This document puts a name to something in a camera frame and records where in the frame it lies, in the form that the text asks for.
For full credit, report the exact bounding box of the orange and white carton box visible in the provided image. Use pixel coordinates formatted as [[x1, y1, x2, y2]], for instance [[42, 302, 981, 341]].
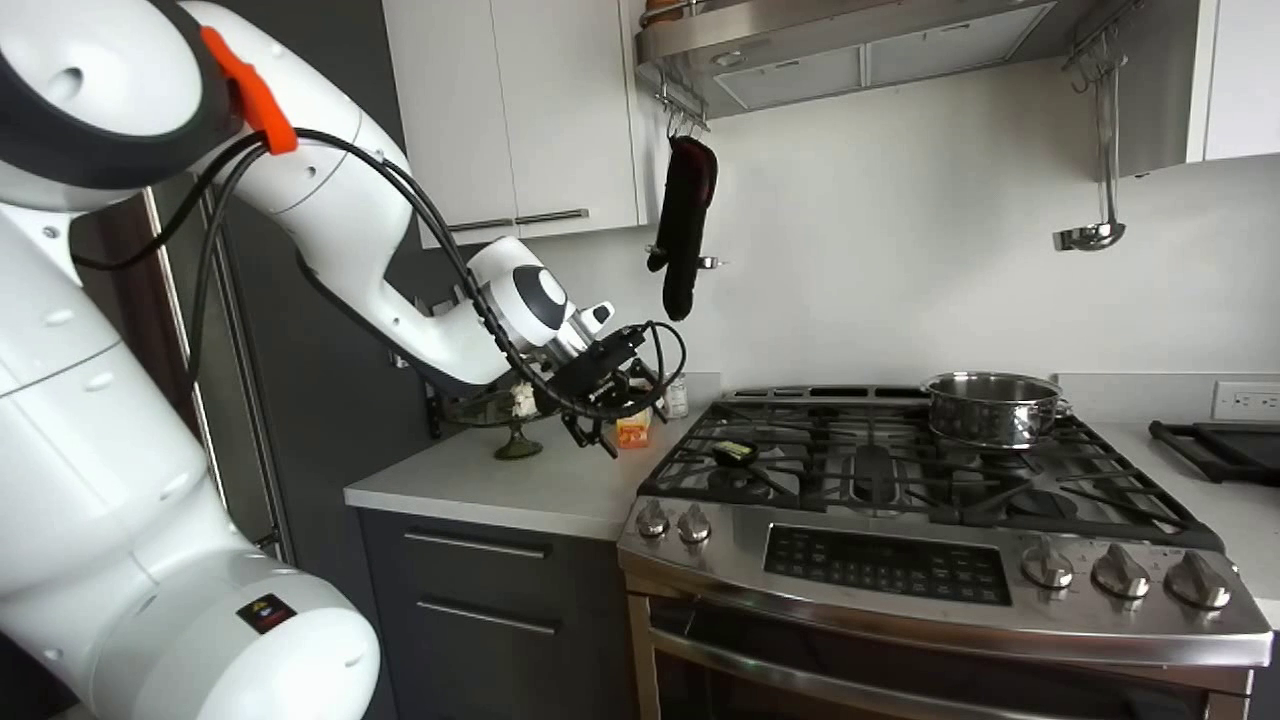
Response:
[[608, 402, 661, 454]]

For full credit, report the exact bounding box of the stainless steel pot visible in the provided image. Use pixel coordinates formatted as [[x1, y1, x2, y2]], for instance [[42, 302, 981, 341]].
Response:
[[924, 366, 1075, 450]]

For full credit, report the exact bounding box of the black oven mitt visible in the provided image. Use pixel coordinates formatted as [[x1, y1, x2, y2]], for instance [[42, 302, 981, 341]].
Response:
[[645, 132, 720, 324]]

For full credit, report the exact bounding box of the green glass tiered stand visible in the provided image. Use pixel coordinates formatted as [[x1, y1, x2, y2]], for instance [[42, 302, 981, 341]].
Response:
[[434, 370, 566, 463]]

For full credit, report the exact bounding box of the black tray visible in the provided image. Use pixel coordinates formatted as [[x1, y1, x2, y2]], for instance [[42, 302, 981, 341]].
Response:
[[1150, 416, 1280, 488]]

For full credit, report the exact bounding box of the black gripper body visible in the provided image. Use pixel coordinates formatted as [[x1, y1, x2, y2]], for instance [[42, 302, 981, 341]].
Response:
[[547, 314, 680, 430]]

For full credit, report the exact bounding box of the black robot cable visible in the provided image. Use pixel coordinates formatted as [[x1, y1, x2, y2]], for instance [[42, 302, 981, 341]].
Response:
[[74, 125, 692, 430]]

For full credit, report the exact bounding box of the narrow white upper cabinet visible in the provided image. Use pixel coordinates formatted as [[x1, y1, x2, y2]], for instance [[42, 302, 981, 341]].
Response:
[[1185, 0, 1280, 168]]

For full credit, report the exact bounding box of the dark grey lower cabinet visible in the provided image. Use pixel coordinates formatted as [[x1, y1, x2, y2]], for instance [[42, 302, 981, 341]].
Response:
[[353, 507, 639, 720]]

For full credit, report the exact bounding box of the dark grey refrigerator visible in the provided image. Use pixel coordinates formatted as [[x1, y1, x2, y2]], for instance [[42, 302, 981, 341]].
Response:
[[74, 173, 441, 585]]

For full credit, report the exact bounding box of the green sachet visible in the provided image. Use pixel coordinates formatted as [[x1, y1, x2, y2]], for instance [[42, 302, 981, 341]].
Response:
[[711, 434, 764, 477]]

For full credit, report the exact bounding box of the white wall outlet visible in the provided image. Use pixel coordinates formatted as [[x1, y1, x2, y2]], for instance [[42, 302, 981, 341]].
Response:
[[1211, 375, 1280, 422]]

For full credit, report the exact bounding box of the orange cable clip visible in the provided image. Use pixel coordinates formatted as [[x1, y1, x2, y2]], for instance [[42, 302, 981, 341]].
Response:
[[198, 25, 300, 161]]

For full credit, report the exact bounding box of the hanging metal ladle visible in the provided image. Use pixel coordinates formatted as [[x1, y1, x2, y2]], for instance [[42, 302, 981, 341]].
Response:
[[1052, 52, 1131, 254]]

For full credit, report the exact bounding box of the stainless steel gas stove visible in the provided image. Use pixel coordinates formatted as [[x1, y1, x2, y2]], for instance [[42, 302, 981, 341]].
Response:
[[614, 381, 1276, 720]]

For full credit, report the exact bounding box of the metal drawer handle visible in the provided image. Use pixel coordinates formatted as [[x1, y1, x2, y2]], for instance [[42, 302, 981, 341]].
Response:
[[412, 595, 566, 644], [402, 526, 554, 563]]

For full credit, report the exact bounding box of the stainless steel range hood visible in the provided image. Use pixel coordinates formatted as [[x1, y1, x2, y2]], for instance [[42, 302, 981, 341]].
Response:
[[633, 0, 1112, 125]]

